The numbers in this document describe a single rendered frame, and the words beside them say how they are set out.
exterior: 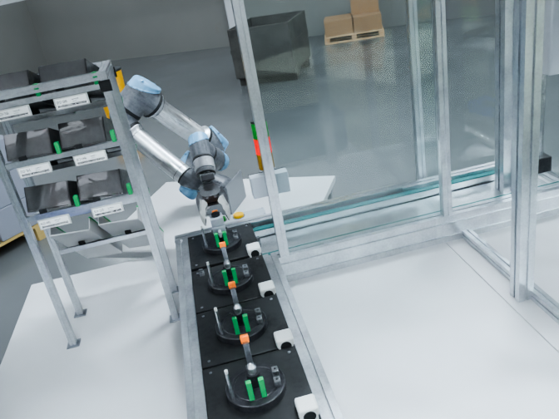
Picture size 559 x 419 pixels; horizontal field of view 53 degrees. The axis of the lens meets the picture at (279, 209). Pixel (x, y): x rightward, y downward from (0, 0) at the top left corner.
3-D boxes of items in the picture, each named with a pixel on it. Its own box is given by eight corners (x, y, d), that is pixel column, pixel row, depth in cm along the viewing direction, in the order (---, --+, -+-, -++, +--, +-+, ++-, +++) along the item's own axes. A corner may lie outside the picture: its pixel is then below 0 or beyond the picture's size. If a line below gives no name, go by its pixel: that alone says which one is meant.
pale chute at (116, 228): (129, 248, 202) (128, 236, 203) (164, 243, 201) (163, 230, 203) (97, 225, 175) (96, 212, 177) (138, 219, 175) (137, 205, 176)
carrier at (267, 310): (197, 319, 162) (187, 283, 156) (277, 299, 164) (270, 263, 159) (203, 375, 140) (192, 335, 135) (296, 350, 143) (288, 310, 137)
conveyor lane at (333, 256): (194, 263, 210) (187, 239, 206) (404, 211, 220) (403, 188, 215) (199, 304, 185) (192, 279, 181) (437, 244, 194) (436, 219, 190)
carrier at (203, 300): (192, 277, 184) (183, 244, 178) (263, 259, 186) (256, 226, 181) (197, 318, 162) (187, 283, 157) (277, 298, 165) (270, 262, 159)
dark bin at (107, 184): (112, 200, 192) (109, 179, 191) (150, 194, 191) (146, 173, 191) (79, 200, 164) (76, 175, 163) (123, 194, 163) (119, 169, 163)
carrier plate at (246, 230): (188, 242, 207) (187, 237, 206) (251, 227, 209) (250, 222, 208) (192, 274, 185) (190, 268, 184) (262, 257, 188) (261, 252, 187)
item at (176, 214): (167, 186, 294) (166, 181, 292) (335, 180, 265) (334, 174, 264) (93, 258, 235) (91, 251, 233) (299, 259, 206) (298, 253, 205)
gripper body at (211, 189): (224, 204, 201) (217, 175, 206) (222, 194, 193) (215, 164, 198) (203, 209, 200) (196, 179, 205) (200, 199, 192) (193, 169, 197)
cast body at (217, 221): (212, 228, 197) (208, 210, 194) (225, 225, 197) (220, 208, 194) (215, 239, 189) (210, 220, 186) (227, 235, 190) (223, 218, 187)
